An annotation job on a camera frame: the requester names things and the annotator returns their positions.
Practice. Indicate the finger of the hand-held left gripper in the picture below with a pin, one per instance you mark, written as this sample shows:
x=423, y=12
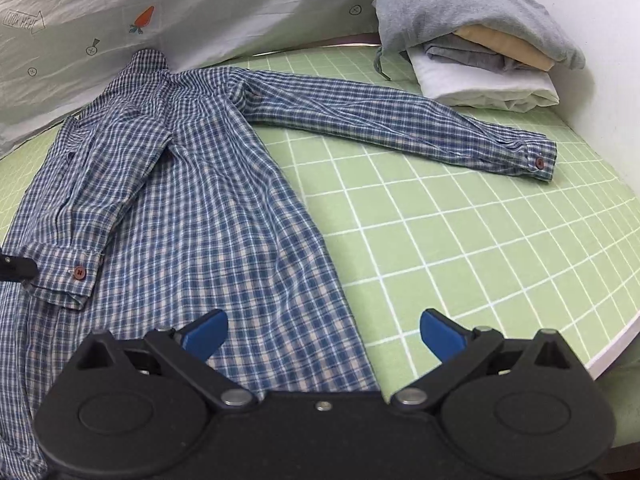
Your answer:
x=17, y=267

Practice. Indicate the white folded garment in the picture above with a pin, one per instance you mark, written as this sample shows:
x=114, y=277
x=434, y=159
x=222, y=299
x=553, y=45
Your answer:
x=475, y=85

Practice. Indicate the green grid mat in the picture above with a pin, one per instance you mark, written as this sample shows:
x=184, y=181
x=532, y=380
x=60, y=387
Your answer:
x=475, y=250

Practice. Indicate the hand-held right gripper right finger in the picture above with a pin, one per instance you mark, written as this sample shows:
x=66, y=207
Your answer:
x=441, y=334

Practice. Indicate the white carrot print sheet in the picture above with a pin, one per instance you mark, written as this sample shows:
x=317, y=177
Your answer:
x=200, y=10

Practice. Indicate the blue plaid shirt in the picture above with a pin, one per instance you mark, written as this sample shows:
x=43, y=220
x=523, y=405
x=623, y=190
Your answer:
x=200, y=200

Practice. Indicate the dark grey folded garment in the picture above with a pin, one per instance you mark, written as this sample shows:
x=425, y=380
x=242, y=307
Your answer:
x=465, y=55

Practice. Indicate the light grey folded garment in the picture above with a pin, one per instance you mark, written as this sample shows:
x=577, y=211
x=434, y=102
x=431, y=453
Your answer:
x=450, y=5

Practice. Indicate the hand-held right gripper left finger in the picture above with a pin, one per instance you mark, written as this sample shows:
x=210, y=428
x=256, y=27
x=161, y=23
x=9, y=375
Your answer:
x=206, y=334

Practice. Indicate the beige folded garment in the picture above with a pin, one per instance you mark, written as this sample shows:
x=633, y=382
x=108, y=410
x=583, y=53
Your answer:
x=505, y=45

